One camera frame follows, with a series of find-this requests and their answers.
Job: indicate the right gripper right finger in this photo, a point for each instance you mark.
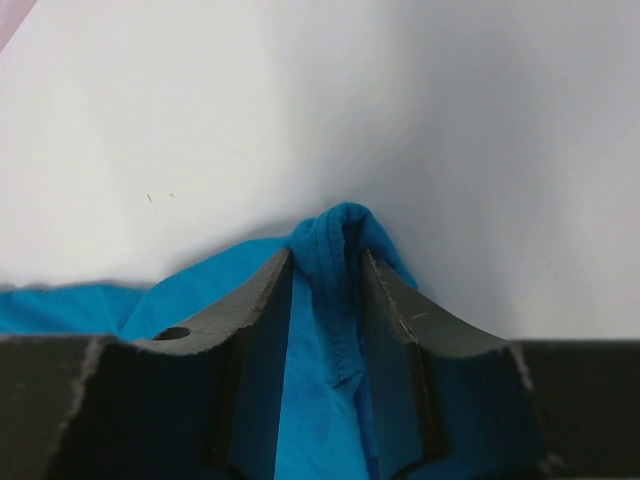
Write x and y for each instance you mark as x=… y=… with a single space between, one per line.
x=451 y=401

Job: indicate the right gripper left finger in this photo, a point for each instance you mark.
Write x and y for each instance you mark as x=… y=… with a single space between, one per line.
x=201 y=400

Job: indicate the blue t-shirt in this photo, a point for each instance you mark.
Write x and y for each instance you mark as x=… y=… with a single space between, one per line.
x=326 y=429

